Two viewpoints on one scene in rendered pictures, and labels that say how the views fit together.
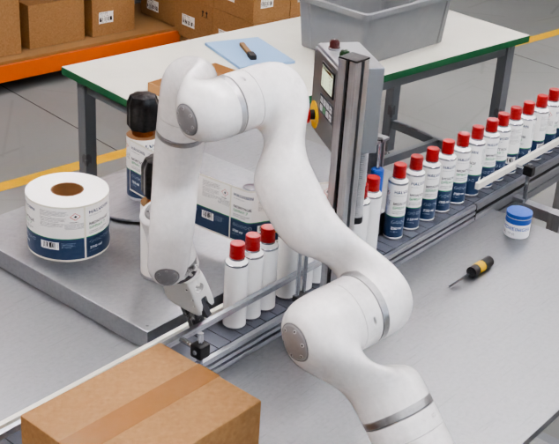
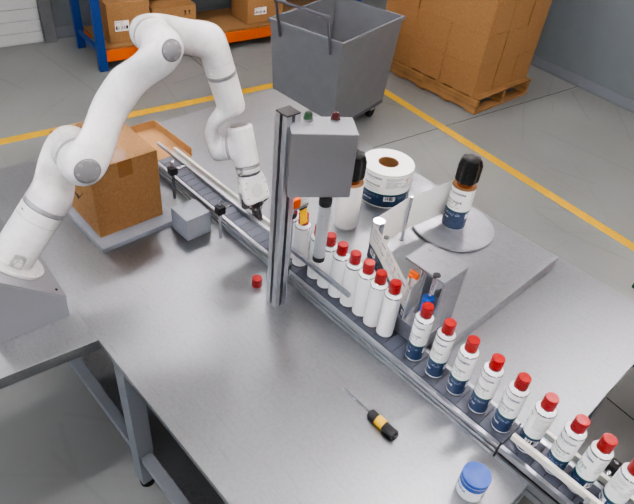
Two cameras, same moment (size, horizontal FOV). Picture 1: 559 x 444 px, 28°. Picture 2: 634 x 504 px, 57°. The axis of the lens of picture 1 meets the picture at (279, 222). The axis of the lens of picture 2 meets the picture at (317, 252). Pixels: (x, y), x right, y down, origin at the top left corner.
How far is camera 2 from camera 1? 273 cm
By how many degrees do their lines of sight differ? 76
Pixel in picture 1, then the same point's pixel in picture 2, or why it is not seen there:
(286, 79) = (149, 35)
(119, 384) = (124, 136)
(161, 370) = (130, 147)
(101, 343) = not seen: hidden behind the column
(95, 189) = (389, 171)
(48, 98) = not seen: outside the picture
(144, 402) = not seen: hidden behind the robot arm
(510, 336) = (267, 415)
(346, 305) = (57, 135)
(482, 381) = (208, 377)
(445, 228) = (448, 410)
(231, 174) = (508, 274)
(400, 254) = (392, 362)
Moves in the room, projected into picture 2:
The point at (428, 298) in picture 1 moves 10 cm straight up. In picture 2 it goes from (332, 374) to (336, 351)
